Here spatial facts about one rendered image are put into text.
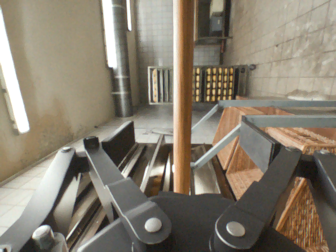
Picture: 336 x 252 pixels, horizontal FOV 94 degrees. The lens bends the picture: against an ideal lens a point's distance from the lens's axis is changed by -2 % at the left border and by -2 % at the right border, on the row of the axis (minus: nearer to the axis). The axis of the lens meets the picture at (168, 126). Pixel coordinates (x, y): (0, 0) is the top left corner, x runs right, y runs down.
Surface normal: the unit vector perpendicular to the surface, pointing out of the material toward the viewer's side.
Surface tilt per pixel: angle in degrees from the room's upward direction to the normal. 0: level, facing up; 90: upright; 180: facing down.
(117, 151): 180
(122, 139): 180
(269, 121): 90
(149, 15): 90
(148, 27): 90
